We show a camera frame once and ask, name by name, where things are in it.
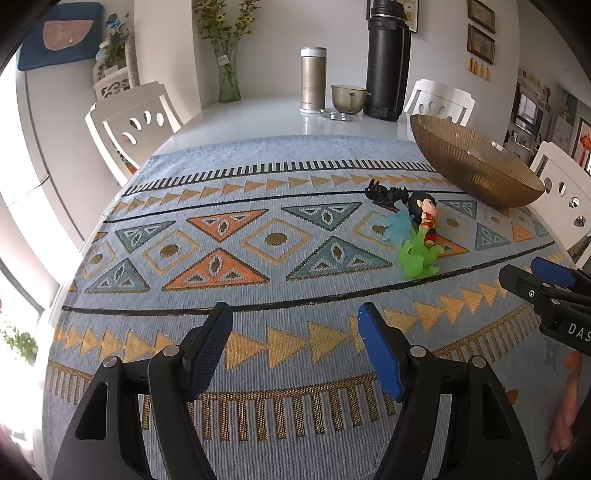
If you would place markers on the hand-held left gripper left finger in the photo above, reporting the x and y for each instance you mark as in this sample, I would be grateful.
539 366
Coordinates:
210 341

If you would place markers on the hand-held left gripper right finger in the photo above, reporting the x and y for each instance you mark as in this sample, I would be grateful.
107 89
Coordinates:
378 350

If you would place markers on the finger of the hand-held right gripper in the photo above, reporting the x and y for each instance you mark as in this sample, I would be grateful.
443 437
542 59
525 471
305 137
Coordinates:
521 281
551 272

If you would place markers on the gold ribbed bowl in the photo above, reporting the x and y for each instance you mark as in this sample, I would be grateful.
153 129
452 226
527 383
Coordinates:
461 175

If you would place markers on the person's right hand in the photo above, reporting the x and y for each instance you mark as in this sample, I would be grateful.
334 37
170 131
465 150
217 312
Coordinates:
565 415

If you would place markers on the patterned woven tablecloth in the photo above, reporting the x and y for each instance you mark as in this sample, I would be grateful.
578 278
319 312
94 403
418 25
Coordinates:
277 286

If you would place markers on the white dining chair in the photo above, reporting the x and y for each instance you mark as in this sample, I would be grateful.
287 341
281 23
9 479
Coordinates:
134 124
565 184
438 99

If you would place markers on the green translucent toy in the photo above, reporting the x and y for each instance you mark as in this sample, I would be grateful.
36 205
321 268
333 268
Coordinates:
420 256

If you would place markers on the red clothed doll figure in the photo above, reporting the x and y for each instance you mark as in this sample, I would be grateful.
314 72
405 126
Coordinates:
427 217

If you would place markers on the pale blue translucent toy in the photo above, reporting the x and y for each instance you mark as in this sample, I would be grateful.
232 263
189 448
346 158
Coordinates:
399 226

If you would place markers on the red flower painting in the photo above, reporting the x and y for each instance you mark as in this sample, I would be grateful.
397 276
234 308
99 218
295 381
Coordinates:
584 143

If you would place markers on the black spiky toy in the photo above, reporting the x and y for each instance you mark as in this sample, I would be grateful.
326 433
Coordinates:
385 194

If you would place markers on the green potted plant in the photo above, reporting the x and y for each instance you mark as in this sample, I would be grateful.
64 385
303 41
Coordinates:
21 341

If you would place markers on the yellow hanging tassels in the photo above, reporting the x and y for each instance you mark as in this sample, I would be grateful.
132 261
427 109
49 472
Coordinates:
479 69

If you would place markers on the black thermos flask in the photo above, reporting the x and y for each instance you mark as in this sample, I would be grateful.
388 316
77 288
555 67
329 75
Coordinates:
388 69

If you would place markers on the smoked glass cup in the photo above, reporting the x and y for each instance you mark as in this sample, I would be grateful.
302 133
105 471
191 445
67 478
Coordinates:
348 99

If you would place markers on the green glass vase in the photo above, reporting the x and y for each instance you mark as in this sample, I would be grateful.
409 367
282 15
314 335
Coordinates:
228 78

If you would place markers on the white carved cabinet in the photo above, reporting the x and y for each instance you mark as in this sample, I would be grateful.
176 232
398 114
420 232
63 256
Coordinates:
115 85

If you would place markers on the champagne thermos bottle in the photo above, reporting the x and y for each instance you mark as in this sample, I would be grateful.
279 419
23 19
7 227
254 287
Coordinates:
313 81

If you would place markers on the yellow flower bouquet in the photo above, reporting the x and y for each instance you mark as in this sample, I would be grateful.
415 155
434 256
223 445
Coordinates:
221 18

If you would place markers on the framed wall picture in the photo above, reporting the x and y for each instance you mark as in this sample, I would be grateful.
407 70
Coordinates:
482 11
480 44

